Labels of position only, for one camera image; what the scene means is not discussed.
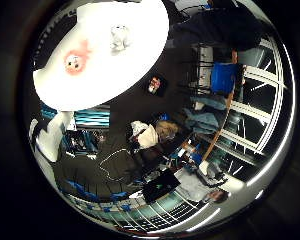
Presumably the black laptop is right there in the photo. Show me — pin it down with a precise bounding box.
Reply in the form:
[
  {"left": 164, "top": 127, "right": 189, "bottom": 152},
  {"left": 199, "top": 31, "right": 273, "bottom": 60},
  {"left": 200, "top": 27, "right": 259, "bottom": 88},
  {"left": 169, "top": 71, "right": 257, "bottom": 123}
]
[{"left": 141, "top": 168, "right": 182, "bottom": 204}]

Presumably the wooden pole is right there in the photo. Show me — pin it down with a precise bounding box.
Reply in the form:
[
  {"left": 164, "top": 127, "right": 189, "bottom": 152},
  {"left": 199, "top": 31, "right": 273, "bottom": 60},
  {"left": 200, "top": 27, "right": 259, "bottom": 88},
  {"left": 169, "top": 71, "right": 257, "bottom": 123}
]
[{"left": 199, "top": 49, "right": 240, "bottom": 174}]

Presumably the white cable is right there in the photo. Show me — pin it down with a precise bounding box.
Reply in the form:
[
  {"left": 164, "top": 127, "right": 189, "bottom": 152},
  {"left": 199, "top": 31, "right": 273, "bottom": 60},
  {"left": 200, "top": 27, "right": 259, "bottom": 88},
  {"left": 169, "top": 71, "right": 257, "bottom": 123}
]
[{"left": 98, "top": 148, "right": 129, "bottom": 183}]

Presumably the person with blond hair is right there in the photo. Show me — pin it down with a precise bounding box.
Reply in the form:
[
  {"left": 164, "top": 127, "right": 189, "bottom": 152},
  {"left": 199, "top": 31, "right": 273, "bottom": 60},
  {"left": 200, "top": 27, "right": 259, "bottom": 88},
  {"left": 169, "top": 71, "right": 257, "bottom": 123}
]
[{"left": 129, "top": 119, "right": 184, "bottom": 158}]

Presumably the pink plush toy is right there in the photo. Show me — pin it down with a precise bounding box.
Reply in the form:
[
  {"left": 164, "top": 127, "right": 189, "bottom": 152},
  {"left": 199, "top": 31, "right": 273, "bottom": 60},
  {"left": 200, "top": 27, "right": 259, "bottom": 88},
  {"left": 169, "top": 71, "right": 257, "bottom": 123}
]
[{"left": 63, "top": 39, "right": 92, "bottom": 77}]

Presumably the grey plush toy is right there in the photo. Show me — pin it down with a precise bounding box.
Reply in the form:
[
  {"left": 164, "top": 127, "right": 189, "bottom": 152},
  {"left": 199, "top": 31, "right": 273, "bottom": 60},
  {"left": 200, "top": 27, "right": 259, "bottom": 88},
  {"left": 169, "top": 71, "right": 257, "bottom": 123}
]
[{"left": 109, "top": 24, "right": 131, "bottom": 53}]

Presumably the blue plastic chair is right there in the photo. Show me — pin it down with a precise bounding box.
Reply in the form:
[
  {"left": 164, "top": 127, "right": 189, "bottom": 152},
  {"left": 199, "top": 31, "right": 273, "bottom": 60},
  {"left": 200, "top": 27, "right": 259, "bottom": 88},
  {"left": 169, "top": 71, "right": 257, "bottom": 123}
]
[{"left": 210, "top": 62, "right": 240, "bottom": 97}]

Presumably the small black box with print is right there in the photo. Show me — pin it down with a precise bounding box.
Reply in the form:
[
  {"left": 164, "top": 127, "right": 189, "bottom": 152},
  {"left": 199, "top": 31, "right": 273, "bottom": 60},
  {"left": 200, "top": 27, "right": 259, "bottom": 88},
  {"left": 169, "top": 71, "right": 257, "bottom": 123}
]
[{"left": 146, "top": 74, "right": 168, "bottom": 98}]

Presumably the blue grey jacket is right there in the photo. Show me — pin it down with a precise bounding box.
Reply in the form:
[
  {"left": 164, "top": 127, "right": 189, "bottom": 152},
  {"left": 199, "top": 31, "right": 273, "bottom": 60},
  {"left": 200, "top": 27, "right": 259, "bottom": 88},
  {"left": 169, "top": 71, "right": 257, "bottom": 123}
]
[{"left": 183, "top": 95, "right": 228, "bottom": 135}]

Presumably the person in dark clothes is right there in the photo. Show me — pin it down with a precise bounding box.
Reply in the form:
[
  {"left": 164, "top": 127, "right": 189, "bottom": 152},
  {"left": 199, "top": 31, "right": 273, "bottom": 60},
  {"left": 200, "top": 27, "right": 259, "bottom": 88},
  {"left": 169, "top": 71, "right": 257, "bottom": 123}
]
[{"left": 169, "top": 4, "right": 263, "bottom": 53}]

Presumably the person in grey shirt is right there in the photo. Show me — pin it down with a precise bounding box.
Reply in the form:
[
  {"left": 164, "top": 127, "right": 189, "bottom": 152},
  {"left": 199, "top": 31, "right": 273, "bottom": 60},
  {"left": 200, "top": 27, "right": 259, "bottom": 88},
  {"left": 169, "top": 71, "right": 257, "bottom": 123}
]
[{"left": 174, "top": 168, "right": 232, "bottom": 205}]

